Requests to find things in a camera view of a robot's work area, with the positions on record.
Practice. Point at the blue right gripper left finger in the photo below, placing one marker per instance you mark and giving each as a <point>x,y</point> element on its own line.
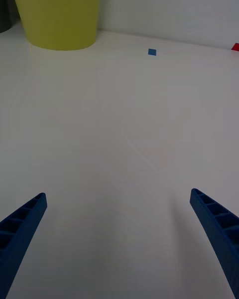
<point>17,239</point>

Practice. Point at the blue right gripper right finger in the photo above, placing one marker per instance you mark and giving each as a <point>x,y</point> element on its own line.
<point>219,229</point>

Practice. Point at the yellow-green plastic bin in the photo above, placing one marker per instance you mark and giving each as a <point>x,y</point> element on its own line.
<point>59,15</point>

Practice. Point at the grey plastic bin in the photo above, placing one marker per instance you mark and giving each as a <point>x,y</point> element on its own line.
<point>5,10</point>

